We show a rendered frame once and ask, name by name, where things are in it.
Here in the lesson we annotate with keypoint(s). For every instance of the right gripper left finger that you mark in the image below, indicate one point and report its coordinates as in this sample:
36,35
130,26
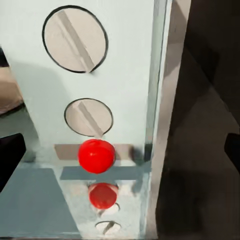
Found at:
12,149

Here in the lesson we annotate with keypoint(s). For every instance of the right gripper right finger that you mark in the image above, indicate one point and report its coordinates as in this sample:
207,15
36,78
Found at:
232,149

